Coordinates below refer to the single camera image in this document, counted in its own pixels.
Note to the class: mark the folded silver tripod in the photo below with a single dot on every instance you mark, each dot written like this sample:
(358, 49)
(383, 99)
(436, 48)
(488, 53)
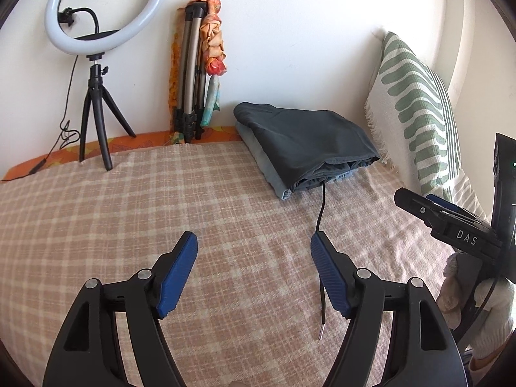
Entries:
(191, 76)

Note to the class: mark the white ring light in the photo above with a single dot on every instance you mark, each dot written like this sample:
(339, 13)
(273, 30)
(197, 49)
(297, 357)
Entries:
(119, 22)

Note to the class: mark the dark grey pants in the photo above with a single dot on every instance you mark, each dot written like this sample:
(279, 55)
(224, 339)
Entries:
(305, 144)

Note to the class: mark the green patterned white pillow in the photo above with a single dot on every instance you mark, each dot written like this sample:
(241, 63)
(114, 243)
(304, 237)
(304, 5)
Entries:
(411, 119)

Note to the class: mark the folded light blue cloth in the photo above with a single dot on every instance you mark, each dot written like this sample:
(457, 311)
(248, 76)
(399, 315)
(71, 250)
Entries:
(269, 172)

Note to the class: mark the small black tripod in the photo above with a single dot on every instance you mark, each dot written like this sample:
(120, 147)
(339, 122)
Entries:
(97, 96)

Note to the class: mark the orange floral cloth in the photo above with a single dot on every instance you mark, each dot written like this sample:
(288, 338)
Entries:
(213, 55)

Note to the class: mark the right gloved hand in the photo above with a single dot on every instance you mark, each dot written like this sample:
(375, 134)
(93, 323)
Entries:
(494, 303)

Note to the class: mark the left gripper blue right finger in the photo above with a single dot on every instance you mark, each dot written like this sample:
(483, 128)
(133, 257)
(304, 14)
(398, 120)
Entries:
(335, 272)

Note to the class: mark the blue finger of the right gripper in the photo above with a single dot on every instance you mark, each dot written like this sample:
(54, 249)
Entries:
(418, 206)
(450, 206)

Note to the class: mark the right forearm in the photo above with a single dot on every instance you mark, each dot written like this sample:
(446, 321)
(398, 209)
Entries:
(479, 366)

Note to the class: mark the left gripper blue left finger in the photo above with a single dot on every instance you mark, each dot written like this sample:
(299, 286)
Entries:
(172, 272)

